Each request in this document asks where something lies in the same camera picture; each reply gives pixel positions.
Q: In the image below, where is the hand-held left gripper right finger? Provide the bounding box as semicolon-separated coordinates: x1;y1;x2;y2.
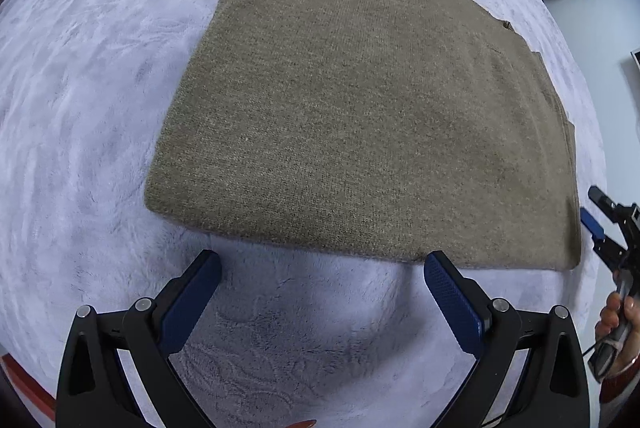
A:
423;250;591;428

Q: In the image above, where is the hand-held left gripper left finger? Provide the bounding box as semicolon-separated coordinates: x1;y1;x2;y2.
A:
55;249;222;428

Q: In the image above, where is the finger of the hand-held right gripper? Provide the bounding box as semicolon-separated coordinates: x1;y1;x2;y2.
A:
579;207;626;269
587;186;623;221

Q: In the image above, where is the brown knit sweater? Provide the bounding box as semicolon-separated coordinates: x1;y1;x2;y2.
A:
144;0;583;271

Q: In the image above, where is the person's right forearm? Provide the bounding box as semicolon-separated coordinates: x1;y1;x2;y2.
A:
597;358;640;428

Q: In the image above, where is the person's right hand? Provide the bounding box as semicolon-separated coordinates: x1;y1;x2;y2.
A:
595;290;640;376

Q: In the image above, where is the orange red strip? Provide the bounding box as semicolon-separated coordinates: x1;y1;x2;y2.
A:
0;353;56;419

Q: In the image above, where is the lavender plush blanket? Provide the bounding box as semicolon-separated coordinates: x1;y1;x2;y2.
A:
0;0;608;428

